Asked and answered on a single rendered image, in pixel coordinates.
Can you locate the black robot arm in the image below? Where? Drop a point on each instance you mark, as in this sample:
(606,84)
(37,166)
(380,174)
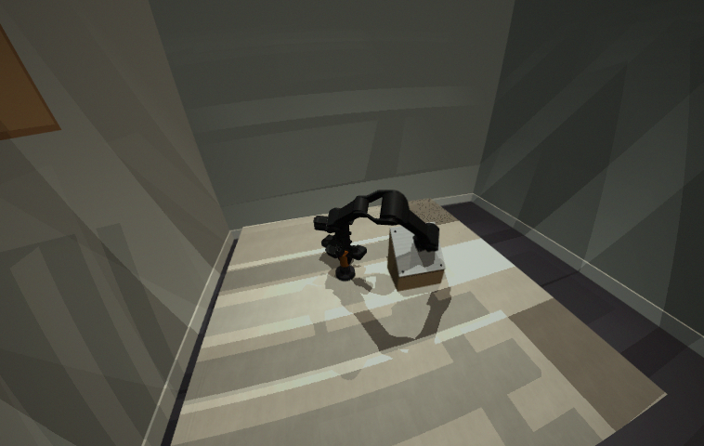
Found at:
(394,211)

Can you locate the orange knob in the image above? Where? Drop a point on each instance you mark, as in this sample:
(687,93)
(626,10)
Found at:
(343,260)

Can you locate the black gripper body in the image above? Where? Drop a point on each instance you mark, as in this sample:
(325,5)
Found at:
(356,252)

